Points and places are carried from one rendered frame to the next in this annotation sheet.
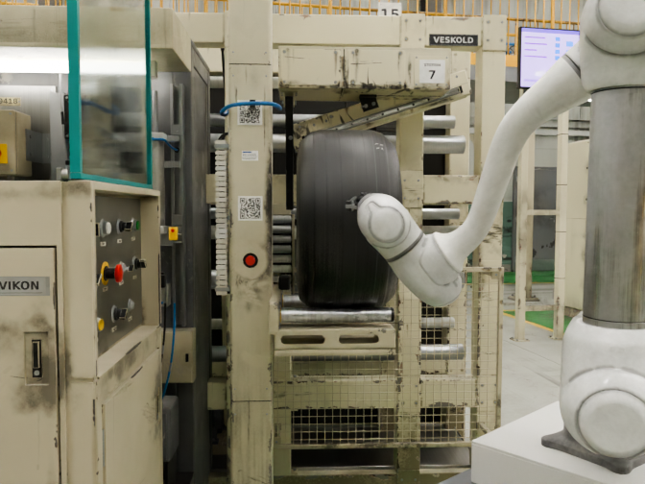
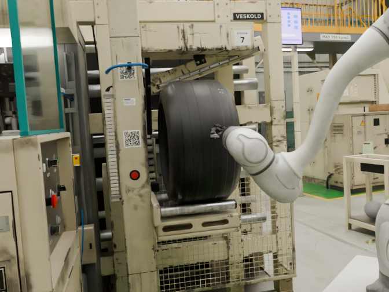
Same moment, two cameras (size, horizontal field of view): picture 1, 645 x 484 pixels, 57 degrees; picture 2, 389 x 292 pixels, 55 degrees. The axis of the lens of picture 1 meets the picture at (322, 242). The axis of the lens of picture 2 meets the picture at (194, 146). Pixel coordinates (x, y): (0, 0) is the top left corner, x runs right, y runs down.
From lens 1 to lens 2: 0.29 m
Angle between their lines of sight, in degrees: 9
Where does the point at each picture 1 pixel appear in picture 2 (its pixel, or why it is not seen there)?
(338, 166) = (195, 106)
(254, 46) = (127, 24)
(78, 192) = (27, 146)
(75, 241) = (28, 185)
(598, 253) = not seen: outside the picture
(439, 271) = (289, 179)
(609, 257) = not seen: outside the picture
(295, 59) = (150, 32)
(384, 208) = (253, 139)
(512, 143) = (338, 88)
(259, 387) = (147, 262)
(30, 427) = not seen: outside the picture
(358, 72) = (194, 39)
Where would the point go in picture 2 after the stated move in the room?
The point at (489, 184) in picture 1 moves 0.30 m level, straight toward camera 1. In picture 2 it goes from (322, 118) to (353, 118)
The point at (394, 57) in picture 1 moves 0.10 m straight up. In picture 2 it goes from (217, 28) to (216, 8)
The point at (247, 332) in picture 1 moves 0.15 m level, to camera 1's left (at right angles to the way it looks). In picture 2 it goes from (135, 225) to (101, 229)
